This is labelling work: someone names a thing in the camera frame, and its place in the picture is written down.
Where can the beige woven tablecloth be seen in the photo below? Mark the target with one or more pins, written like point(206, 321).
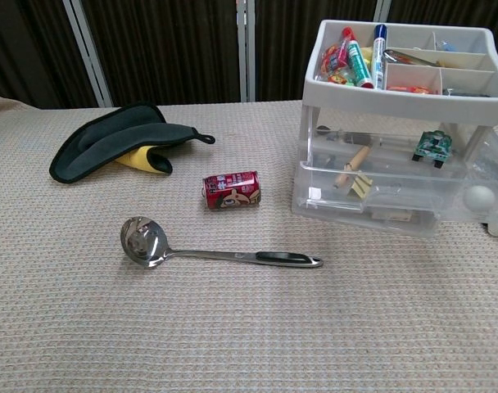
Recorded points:
point(232, 319)

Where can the white marker with blue cap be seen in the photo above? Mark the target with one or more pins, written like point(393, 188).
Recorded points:
point(380, 57)

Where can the black oven mitt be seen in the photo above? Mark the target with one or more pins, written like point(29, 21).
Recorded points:
point(110, 143)

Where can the white plastic drawer organizer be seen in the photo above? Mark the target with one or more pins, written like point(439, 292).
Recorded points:
point(396, 106)

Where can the blue candy packet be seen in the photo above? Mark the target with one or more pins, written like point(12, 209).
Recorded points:
point(445, 43)

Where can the pale yellow sponge piece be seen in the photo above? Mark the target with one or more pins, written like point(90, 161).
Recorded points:
point(367, 55)

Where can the yellow black-tipped glove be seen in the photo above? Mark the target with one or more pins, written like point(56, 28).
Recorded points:
point(140, 159)

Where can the red drink can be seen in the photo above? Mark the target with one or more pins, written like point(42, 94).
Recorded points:
point(232, 190)

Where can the red orange snack packet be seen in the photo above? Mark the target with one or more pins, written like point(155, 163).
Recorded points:
point(408, 88)

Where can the beige folded card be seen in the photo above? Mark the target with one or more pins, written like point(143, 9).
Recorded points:
point(360, 187)

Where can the green marker with red cap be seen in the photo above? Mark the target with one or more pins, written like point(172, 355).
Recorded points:
point(359, 61)

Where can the grey aluminium screen post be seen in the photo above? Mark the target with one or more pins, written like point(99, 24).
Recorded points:
point(383, 8)
point(87, 53)
point(245, 49)

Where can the yellow snack packet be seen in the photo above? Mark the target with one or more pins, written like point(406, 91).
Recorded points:
point(342, 78)

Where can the clear plastic drawer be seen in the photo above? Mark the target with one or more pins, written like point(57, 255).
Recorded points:
point(404, 186)
point(335, 219)

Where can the small black round piece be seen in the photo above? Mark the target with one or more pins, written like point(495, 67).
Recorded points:
point(322, 130)

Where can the green circuit board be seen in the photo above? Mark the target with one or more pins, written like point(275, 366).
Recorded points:
point(432, 147)

